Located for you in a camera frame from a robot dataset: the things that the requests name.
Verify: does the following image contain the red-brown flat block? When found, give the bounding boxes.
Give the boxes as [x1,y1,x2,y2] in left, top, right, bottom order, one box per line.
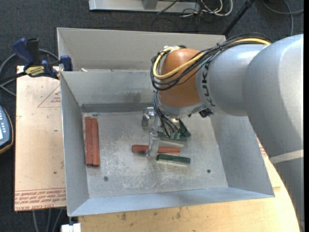
[84,116,93,166]
[91,117,100,167]
[131,144,181,155]

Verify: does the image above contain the dark green flat block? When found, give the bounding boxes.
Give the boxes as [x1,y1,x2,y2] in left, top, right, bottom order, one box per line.
[156,119,192,147]
[156,153,191,167]

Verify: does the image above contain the grey metal bin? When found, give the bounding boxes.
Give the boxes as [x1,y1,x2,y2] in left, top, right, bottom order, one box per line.
[56,27,276,217]

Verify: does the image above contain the brown cardboard board, red print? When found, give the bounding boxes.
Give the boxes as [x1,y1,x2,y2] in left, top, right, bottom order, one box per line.
[14,65,67,212]

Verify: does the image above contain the black cylinder on white bracket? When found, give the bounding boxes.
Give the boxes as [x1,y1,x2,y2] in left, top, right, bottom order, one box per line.
[198,107,214,118]

